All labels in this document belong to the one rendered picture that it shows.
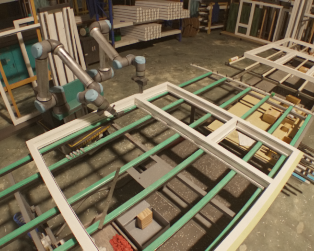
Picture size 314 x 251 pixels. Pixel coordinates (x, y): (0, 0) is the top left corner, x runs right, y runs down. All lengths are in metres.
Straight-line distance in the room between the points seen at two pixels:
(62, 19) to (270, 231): 3.01
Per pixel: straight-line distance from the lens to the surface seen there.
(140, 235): 1.47
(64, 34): 2.50
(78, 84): 2.61
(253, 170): 1.45
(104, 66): 2.56
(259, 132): 1.79
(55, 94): 2.31
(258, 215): 1.26
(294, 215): 2.61
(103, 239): 1.49
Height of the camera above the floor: 1.93
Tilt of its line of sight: 37 degrees down
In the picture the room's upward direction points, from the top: straight up
